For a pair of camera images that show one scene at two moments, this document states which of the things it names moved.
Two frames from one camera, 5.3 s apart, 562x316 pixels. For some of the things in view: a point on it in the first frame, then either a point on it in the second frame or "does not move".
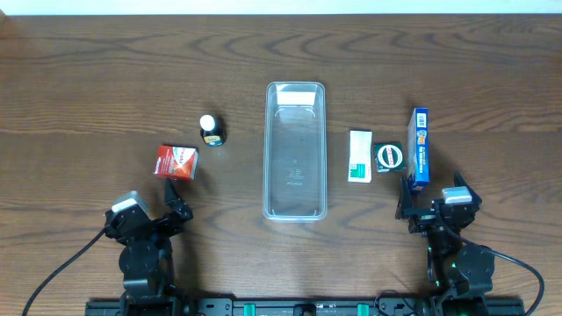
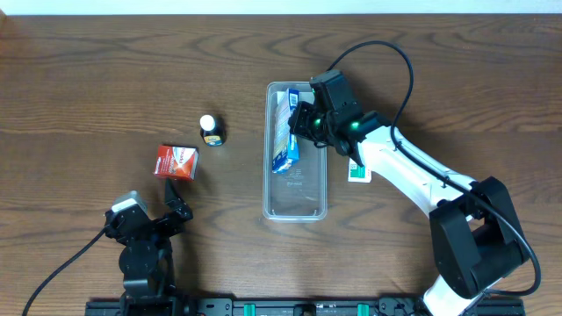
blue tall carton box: (418, 149) → (286, 145)
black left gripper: (164, 221) does not move
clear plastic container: (295, 152) does not move
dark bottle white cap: (212, 130) does not move
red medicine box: (176, 162) does not move
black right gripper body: (422, 211) → (302, 124)
